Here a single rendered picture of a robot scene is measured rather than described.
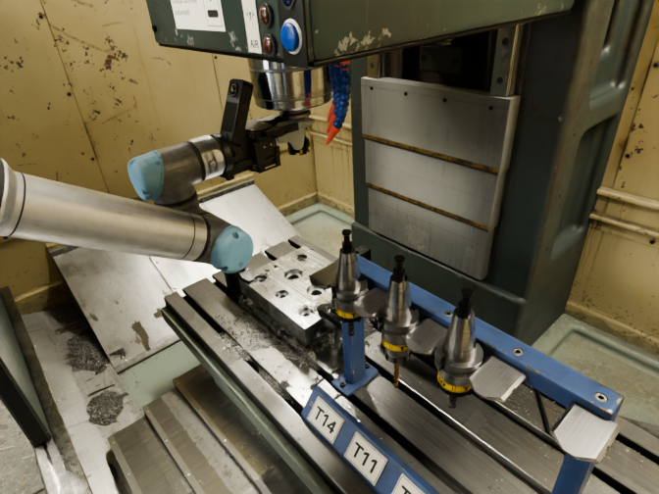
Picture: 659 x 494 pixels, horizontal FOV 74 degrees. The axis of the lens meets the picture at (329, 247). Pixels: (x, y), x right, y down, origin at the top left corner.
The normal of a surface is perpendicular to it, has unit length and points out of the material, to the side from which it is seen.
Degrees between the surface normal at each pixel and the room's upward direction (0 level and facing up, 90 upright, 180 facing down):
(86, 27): 90
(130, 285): 24
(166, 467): 8
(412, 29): 90
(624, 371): 0
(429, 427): 0
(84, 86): 90
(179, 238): 86
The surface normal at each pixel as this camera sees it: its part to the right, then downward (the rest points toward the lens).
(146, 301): 0.22, -0.63
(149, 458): -0.15, -0.89
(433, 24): 0.65, 0.36
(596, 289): -0.75, 0.39
